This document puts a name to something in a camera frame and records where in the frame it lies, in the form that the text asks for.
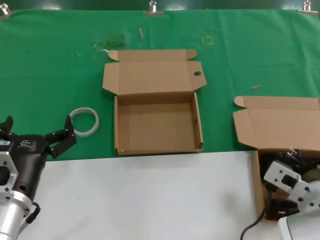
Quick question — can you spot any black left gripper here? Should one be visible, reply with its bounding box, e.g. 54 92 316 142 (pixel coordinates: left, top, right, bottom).
0 114 78 201

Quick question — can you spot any cardboard box with round hole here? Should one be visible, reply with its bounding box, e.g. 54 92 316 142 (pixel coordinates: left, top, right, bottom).
101 49 206 157

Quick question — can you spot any plain open cardboard box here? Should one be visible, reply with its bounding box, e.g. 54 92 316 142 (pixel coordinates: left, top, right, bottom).
232 95 320 222

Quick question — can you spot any clear tape roll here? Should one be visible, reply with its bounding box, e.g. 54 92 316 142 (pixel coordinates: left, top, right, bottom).
69 106 100 138

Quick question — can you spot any green table cloth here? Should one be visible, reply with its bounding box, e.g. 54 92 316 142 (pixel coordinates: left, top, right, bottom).
0 9 320 162

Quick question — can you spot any clear tape patch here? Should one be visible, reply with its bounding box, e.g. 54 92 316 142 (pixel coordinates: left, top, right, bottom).
93 31 131 55

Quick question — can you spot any metal binder clip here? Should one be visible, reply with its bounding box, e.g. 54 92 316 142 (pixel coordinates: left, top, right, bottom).
142 0 164 17
297 0 320 15
0 3 13 21

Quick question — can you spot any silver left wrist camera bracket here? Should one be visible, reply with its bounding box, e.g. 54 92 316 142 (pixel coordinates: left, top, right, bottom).
0 139 20 201

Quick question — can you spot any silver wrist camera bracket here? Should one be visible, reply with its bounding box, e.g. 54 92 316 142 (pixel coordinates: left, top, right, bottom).
0 139 20 201
291 179 320 215

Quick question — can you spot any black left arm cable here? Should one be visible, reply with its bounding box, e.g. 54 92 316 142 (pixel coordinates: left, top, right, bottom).
24 201 41 225

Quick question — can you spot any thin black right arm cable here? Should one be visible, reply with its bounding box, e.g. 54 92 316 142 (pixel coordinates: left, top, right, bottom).
240 183 277 240

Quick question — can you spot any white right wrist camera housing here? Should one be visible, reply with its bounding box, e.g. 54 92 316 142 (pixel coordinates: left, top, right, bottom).
263 160 303 195

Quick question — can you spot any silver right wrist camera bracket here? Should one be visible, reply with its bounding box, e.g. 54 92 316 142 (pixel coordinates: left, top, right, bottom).
291 179 320 215

